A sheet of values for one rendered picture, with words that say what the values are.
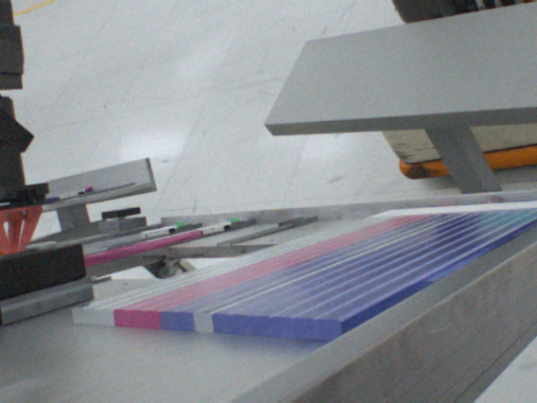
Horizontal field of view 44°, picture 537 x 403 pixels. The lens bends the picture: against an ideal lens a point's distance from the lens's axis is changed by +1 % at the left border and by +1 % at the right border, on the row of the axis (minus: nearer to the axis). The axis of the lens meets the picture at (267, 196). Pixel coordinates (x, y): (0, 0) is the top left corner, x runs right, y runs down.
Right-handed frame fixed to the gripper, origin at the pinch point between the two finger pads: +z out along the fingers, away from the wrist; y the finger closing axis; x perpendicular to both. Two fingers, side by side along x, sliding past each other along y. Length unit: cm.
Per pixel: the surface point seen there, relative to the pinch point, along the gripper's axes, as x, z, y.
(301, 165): 136, -6, -47
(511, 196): 32, -1, 50
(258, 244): 13.5, 0.9, 27.3
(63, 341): -21.6, 1.0, 39.1
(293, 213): 32.5, -0.6, 19.5
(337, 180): 131, 0, -30
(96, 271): 18.3, 4.8, -7.8
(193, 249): 13.5, 1.2, 17.1
